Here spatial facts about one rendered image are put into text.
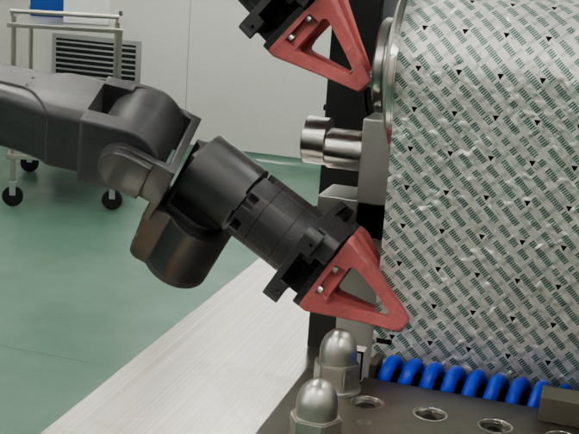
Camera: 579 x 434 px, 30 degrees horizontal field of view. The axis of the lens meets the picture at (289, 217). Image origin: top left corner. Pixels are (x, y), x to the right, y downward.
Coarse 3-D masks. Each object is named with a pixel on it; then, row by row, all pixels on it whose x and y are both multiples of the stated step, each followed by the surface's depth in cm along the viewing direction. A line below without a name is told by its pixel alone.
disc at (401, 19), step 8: (408, 0) 79; (400, 8) 78; (408, 8) 79; (400, 16) 78; (400, 24) 77; (400, 32) 77; (392, 40) 77; (400, 40) 78; (392, 48) 77; (400, 48) 78; (392, 56) 77; (392, 64) 77; (392, 72) 77; (392, 80) 78; (392, 88) 78; (392, 96) 78; (392, 104) 78; (392, 112) 79; (392, 120) 79
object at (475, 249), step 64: (448, 192) 79; (512, 192) 78; (576, 192) 77; (384, 256) 82; (448, 256) 80; (512, 256) 79; (576, 256) 78; (448, 320) 81; (512, 320) 80; (576, 320) 78; (576, 384) 80
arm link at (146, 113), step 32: (0, 64) 84; (0, 96) 81; (32, 96) 81; (64, 96) 81; (96, 96) 82; (128, 96) 83; (160, 96) 84; (0, 128) 82; (32, 128) 81; (64, 128) 80; (96, 128) 80; (128, 128) 79; (160, 128) 81; (64, 160) 82; (96, 160) 81
